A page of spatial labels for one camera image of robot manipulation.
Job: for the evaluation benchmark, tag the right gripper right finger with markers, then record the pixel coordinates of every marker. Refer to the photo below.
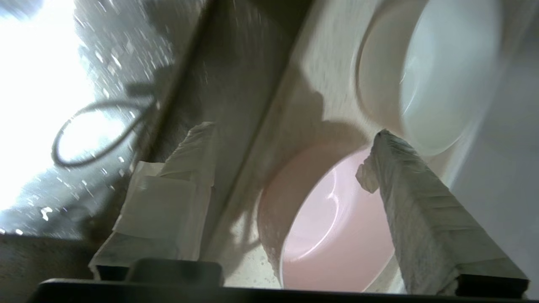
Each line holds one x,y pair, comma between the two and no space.
429,227

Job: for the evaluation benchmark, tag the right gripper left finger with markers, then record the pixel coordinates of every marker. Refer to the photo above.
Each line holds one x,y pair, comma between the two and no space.
164,206

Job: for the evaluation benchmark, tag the pink plastic bowl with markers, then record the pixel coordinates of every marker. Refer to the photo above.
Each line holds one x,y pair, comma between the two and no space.
337,227

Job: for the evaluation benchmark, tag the white plastic bowl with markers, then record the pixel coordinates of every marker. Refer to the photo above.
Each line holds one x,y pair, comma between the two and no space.
442,75

